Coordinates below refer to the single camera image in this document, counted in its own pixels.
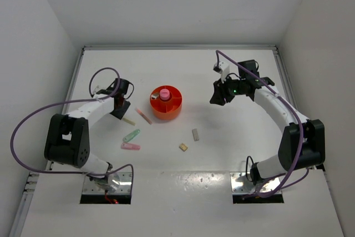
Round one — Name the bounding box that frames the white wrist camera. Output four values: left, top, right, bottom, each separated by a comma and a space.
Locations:
213, 62, 230, 75
93, 85, 103, 95

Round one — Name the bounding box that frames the orange round organizer container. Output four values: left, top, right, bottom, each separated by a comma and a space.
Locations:
149, 85, 182, 120

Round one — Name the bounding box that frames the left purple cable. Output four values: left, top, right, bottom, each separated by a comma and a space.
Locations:
10, 67, 134, 178

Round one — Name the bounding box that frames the white black stapler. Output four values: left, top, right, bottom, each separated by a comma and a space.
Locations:
150, 92, 160, 99

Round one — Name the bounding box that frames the metal base plate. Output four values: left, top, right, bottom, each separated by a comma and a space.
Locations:
82, 172, 133, 195
230, 172, 280, 195

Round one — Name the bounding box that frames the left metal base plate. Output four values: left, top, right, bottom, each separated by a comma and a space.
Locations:
82, 172, 133, 195

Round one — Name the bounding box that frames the yellow beige stick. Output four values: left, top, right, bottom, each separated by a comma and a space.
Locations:
122, 118, 136, 126

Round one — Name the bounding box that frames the pink glue bottle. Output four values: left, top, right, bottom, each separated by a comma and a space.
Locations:
159, 88, 170, 101

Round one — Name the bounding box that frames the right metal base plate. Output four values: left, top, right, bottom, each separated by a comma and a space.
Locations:
230, 172, 280, 195

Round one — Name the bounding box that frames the pink thin pencil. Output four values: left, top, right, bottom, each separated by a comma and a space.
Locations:
135, 108, 153, 125

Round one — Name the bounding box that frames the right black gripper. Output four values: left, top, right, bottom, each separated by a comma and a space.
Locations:
210, 74, 245, 106

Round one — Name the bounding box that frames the small tan sharpener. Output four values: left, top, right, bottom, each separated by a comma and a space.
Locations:
179, 143, 188, 151

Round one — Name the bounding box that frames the green highlighter pen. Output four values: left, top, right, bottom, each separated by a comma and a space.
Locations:
123, 129, 140, 143

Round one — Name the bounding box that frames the purple cable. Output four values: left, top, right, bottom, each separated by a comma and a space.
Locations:
215, 50, 310, 199
10, 67, 134, 178

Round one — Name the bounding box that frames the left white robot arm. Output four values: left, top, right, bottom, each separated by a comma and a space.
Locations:
44, 78, 134, 179

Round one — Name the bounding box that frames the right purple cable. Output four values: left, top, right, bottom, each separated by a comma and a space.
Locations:
215, 50, 310, 199

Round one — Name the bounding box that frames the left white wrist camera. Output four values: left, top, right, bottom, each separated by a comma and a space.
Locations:
93, 85, 103, 95

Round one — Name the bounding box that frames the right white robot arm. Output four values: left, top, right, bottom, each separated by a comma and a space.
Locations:
210, 60, 326, 185

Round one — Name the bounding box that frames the grey eraser block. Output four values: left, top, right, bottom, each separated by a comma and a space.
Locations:
192, 128, 199, 142

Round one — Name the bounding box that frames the pink highlighter pen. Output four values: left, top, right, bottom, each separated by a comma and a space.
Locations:
121, 143, 141, 151

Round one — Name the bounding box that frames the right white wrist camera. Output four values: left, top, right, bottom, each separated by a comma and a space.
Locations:
213, 62, 230, 75

